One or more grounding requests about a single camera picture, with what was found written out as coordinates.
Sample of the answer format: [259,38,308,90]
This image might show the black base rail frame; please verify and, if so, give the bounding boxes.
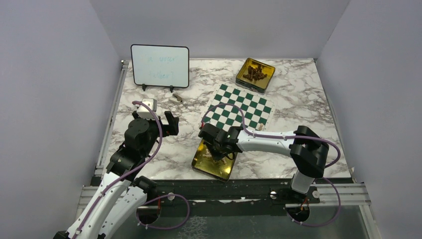
[156,178,371,217]

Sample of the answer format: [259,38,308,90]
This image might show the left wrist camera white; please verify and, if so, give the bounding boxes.
[132,99,157,120]

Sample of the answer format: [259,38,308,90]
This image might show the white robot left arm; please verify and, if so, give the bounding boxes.
[54,111,179,239]

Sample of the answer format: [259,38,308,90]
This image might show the gold tin white pieces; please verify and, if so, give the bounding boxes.
[191,139,237,182]

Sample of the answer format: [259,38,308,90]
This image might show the small tan clip object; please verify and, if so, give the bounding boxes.
[170,94,183,104]

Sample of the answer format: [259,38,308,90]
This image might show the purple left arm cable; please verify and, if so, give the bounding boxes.
[71,100,164,239]

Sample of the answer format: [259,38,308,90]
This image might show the gold tin dark pieces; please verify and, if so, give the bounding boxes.
[235,58,276,94]

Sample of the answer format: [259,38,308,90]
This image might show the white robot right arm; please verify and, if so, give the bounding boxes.
[199,123,329,203]

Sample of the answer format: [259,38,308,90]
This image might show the green white chess board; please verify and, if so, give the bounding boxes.
[200,84,275,131]

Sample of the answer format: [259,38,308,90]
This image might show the small whiteboard on stand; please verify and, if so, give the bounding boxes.
[130,44,190,91]

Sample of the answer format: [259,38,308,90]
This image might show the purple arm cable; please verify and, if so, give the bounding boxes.
[71,100,164,239]
[200,103,342,228]

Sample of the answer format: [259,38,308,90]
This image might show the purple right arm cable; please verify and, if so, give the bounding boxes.
[200,103,342,228]

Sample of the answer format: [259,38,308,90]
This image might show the pile of dark chess pieces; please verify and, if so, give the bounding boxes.
[243,65,267,81]

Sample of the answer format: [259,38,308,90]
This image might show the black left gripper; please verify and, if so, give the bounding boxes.
[134,110,180,157]

